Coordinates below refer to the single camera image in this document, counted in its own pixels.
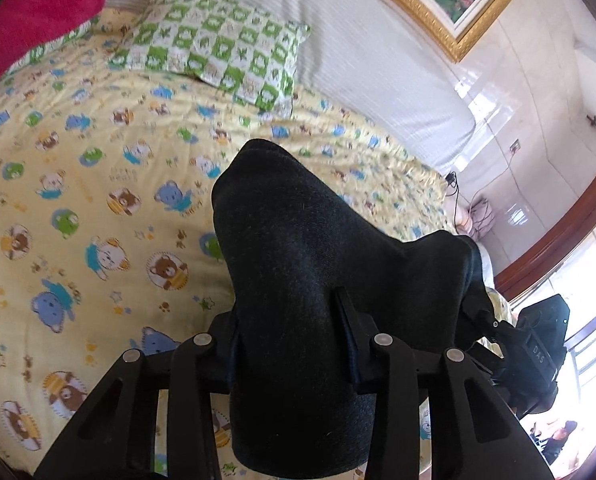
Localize pink cloth bundle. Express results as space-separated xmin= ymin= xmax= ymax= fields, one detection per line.
xmin=455 ymin=199 xmax=496 ymax=241

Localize white bed sheet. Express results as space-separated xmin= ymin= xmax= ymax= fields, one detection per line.
xmin=475 ymin=242 xmax=496 ymax=288

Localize green checkered pillow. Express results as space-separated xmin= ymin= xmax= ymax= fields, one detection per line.
xmin=107 ymin=0 xmax=311 ymax=113
xmin=5 ymin=17 xmax=99 ymax=73

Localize thin charger cable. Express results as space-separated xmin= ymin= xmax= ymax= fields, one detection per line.
xmin=452 ymin=149 xmax=516 ymax=226

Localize dark navy pants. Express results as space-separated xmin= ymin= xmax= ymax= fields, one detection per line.
xmin=211 ymin=138 xmax=494 ymax=480

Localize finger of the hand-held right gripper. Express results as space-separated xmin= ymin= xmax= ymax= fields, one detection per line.
xmin=465 ymin=300 xmax=516 ymax=361

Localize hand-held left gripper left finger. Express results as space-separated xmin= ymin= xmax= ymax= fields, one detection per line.
xmin=33 ymin=310 xmax=239 ymax=480

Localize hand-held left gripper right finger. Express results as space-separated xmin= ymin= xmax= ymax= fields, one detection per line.
xmin=333 ymin=287 xmax=553 ymax=480

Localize magenta fleece blanket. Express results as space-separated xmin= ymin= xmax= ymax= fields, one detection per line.
xmin=0 ymin=0 xmax=106 ymax=96

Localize yellow bear print blanket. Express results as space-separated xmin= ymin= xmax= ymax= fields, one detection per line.
xmin=0 ymin=7 xmax=508 ymax=480

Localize wooden door frame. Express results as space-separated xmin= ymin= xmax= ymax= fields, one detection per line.
xmin=495 ymin=155 xmax=596 ymax=302

